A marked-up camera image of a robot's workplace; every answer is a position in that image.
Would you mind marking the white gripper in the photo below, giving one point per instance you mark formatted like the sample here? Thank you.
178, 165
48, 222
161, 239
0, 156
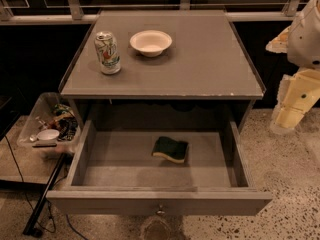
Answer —
305, 39

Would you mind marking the green and yellow sponge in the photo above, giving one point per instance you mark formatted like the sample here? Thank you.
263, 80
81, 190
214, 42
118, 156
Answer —
170, 149

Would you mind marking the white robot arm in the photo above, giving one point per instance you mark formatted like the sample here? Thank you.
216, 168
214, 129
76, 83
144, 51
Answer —
303, 44

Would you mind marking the grey cabinet counter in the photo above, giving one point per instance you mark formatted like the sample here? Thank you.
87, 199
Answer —
204, 62

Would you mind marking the metal drawer knob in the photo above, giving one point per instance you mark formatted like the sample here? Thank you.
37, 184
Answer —
160, 211

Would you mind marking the open grey top drawer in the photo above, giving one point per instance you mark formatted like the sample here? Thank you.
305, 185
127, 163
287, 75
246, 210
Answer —
114, 172

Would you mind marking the white paper bowl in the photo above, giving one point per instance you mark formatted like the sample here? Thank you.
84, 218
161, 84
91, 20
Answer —
150, 43

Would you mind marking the white green soda can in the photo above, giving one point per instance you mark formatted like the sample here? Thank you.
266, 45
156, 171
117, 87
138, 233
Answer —
107, 52

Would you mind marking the clutter items in bin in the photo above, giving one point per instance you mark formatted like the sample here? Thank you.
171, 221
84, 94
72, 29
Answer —
63, 121

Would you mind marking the clear plastic storage bin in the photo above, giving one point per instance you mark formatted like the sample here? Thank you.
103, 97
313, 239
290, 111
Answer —
28, 136

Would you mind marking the small white bowl in bin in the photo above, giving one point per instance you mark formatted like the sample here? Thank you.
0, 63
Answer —
48, 134

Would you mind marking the black metal stand leg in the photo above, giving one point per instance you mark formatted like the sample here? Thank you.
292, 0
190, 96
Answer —
30, 229

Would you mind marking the metal window railing frame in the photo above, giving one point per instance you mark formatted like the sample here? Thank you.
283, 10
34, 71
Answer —
36, 12

